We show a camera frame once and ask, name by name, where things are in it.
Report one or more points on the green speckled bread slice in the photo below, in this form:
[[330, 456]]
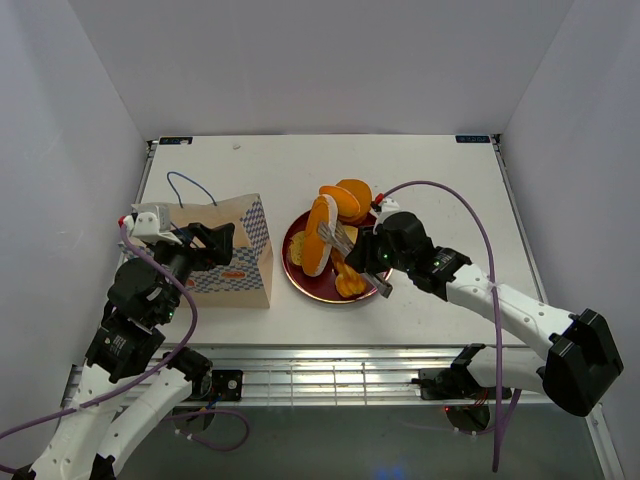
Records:
[[295, 248]]

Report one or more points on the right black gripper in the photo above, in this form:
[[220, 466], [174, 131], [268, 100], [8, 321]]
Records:
[[361, 256]]

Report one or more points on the dark red round plate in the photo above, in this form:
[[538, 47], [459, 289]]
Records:
[[331, 285]]

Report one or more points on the metal serving tongs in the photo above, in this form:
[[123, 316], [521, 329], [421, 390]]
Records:
[[339, 239]]

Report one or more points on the orange round bun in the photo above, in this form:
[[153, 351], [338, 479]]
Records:
[[347, 204], [362, 192]]

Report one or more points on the paper bag with blue checks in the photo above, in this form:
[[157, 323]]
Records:
[[240, 255]]

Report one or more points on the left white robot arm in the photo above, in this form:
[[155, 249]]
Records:
[[120, 397]]

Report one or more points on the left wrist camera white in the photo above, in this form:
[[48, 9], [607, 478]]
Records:
[[148, 222]]

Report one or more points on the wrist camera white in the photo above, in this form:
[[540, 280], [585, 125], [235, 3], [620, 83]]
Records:
[[148, 222], [385, 208]]

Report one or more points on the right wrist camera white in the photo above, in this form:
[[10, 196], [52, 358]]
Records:
[[385, 208]]

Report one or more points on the long orange bread loaf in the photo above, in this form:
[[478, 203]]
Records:
[[316, 251]]

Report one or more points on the aluminium frame rail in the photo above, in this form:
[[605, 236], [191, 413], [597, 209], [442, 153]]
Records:
[[252, 376]]

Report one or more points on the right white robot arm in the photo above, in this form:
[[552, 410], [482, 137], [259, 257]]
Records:
[[571, 358]]

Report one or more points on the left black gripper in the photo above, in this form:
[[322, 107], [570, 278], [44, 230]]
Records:
[[219, 238]]

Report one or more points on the orange twisted bread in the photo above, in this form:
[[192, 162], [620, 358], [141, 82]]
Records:
[[348, 282]]

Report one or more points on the yellow flat bread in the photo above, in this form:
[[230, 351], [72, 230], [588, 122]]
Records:
[[349, 232]]

